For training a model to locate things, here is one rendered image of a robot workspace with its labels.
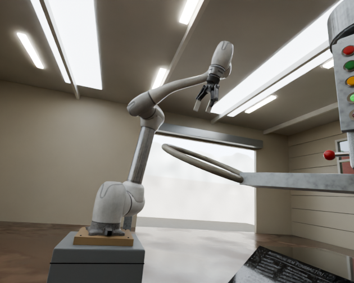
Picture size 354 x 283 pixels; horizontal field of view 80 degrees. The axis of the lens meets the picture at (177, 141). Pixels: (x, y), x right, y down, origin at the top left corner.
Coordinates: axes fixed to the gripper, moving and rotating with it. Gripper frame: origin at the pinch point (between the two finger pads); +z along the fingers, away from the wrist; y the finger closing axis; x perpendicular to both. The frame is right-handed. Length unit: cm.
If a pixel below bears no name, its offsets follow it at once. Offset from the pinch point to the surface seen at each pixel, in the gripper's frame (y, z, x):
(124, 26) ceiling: -322, -133, -24
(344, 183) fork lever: 76, 14, 8
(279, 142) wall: -495, -99, 720
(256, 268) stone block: 54, 58, 19
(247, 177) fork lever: 49, 24, 1
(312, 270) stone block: 73, 45, 18
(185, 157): 35.4, 25.8, -21.0
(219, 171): 45, 26, -10
